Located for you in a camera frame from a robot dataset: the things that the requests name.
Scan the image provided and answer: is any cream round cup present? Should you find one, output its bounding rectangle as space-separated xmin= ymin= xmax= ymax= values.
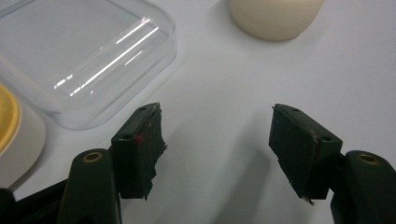
xmin=229 ymin=0 xmax=326 ymax=42

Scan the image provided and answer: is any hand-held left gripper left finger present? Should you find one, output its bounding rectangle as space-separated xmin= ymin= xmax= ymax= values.
xmin=56 ymin=102 xmax=168 ymax=224

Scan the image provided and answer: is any clear plastic container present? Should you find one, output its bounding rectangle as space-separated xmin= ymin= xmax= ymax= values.
xmin=0 ymin=0 xmax=178 ymax=131

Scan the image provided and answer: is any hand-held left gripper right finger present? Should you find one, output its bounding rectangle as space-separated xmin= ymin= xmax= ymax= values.
xmin=268 ymin=103 xmax=396 ymax=224

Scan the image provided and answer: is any white cup with yellow inside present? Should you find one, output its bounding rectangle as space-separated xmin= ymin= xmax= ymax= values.
xmin=0 ymin=83 xmax=47 ymax=189

